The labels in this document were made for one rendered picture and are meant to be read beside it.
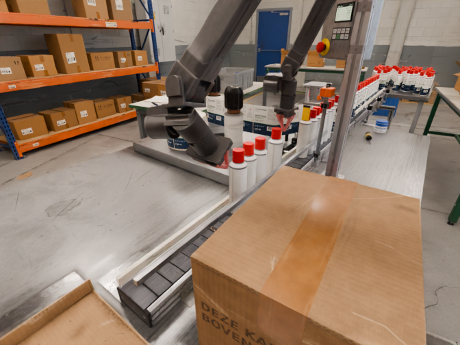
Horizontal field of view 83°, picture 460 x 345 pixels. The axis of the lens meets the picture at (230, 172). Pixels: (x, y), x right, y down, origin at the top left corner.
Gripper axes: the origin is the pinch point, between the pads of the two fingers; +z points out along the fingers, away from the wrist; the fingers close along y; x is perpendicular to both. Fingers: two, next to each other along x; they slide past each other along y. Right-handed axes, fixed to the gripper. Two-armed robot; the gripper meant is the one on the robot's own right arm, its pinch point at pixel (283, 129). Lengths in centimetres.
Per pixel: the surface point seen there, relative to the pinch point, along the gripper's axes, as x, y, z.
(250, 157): 7.2, 38.4, -3.5
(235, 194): 7.4, 45.6, 5.4
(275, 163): 8.0, 22.2, 4.9
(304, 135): 7.4, -5.5, 2.5
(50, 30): -449, -109, -32
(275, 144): 7.3, 22.5, -2.5
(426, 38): 13, -770, -28
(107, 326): 4, 86, 18
